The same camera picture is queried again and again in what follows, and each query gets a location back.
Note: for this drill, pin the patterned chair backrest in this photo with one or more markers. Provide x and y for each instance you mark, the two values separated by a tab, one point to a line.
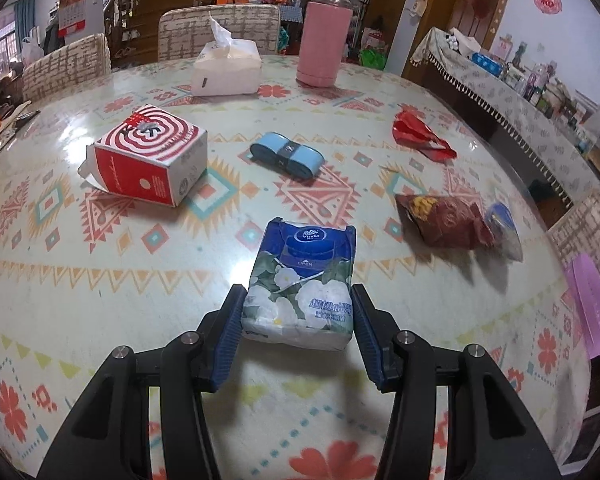
584	220

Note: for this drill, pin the blue cardboard box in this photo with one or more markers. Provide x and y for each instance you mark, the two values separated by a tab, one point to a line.
487	62

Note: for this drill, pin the white tissue box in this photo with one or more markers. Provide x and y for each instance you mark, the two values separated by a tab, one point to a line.
225	70

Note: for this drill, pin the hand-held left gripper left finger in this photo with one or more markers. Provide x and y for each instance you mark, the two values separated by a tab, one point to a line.
227	340

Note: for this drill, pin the red wall calendar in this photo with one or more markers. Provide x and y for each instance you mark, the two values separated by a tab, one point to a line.
72	5

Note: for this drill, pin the teal curtain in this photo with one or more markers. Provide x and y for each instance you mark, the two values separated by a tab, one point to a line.
24	12

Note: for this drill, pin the red crumpled wrapper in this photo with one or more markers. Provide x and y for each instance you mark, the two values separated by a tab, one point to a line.
414	130

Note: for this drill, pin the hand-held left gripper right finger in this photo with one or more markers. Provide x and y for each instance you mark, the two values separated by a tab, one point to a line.
367	340

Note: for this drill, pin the beige patterned chair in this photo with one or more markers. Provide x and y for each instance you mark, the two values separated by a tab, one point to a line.
65	65
250	25

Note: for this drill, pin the pink insulated bottle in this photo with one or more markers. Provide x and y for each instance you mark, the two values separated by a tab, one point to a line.
322	40

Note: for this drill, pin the purple plastic basket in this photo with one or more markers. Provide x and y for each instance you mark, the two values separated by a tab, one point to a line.
592	295

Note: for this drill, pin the sideboard with floral cloth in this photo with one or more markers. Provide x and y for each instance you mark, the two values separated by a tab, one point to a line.
504	100

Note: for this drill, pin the floral tissue pack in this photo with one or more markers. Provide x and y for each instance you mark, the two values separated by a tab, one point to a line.
300	285

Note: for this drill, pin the brown snack bag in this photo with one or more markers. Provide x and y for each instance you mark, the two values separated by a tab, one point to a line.
449	222

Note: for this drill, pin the clear blue wrapper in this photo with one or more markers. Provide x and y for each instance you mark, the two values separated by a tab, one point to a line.
502	225

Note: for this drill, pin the blue glasses case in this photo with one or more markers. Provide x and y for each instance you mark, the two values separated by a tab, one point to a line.
285	152

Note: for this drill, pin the green bag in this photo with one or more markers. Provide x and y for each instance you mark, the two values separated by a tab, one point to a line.
372	59

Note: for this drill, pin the red spiral print box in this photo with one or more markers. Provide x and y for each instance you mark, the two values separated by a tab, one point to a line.
130	175

